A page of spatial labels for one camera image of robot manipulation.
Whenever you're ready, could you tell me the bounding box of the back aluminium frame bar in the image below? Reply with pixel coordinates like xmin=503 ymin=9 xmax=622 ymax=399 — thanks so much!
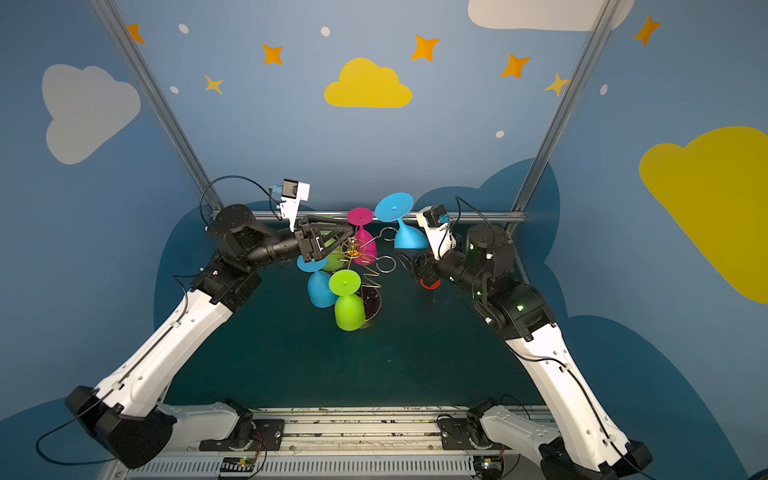
xmin=211 ymin=209 xmax=527 ymax=225

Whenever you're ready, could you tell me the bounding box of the red wine glass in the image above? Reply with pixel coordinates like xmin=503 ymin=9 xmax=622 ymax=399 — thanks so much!
xmin=419 ymin=278 xmax=441 ymax=291

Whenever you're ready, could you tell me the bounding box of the blue wine glass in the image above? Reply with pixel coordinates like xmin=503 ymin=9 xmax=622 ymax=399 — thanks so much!
xmin=374 ymin=192 xmax=429 ymax=250
xmin=297 ymin=256 xmax=337 ymax=309

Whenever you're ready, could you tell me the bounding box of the left circuit board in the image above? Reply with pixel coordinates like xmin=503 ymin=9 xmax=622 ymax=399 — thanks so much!
xmin=217 ymin=456 xmax=259 ymax=479

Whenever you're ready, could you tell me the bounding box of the right aluminium frame post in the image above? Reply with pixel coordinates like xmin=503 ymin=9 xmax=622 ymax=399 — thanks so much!
xmin=511 ymin=0 xmax=622 ymax=218

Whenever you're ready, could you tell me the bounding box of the green wine glass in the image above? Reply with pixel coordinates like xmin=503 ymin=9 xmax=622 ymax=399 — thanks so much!
xmin=322 ymin=244 xmax=347 ymax=273
xmin=329 ymin=269 xmax=366 ymax=331

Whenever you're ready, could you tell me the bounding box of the front green wine glass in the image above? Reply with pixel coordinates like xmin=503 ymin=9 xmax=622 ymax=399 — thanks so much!
xmin=329 ymin=269 xmax=366 ymax=331

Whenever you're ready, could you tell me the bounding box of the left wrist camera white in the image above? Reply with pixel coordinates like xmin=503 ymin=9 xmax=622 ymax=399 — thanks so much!
xmin=270 ymin=179 xmax=311 ymax=232

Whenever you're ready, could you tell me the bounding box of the left aluminium frame post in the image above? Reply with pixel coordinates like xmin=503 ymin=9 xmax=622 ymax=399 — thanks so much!
xmin=90 ymin=0 xmax=223 ymax=213

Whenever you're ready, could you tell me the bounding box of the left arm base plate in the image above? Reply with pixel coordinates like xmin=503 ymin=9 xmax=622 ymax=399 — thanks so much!
xmin=199 ymin=419 xmax=285 ymax=452

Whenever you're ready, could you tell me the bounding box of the circuit board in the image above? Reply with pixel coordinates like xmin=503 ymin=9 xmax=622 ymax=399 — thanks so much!
xmin=471 ymin=456 xmax=504 ymax=480
xmin=217 ymin=456 xmax=259 ymax=479

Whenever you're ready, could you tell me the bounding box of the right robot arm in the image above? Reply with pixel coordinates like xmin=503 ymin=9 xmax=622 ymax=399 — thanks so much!
xmin=397 ymin=224 xmax=653 ymax=479

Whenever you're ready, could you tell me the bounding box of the aluminium frame post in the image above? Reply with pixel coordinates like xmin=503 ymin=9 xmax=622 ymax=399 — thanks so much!
xmin=90 ymin=0 xmax=223 ymax=213
xmin=511 ymin=0 xmax=622 ymax=218

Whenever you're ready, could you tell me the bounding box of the gold wire glass rack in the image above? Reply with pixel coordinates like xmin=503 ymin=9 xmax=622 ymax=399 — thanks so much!
xmin=343 ymin=233 xmax=396 ymax=329

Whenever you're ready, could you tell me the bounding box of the right circuit board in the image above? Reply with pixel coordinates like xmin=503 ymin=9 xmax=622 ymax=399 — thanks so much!
xmin=471 ymin=456 xmax=504 ymax=480

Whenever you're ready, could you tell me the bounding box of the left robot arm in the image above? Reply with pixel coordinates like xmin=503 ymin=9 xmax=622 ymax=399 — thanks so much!
xmin=66 ymin=204 xmax=355 ymax=469

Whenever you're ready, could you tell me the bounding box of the pink wine glass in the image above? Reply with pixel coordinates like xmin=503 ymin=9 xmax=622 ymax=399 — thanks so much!
xmin=347 ymin=207 xmax=377 ymax=265

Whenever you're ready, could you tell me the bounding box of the aluminium front rail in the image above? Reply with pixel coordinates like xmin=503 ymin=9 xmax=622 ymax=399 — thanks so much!
xmin=101 ymin=406 xmax=556 ymax=479

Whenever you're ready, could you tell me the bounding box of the back green wine glass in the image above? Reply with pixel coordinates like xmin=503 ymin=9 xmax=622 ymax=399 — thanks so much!
xmin=322 ymin=244 xmax=347 ymax=273

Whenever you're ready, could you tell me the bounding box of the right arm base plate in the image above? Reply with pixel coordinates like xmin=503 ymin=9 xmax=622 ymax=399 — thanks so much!
xmin=435 ymin=414 xmax=503 ymax=451

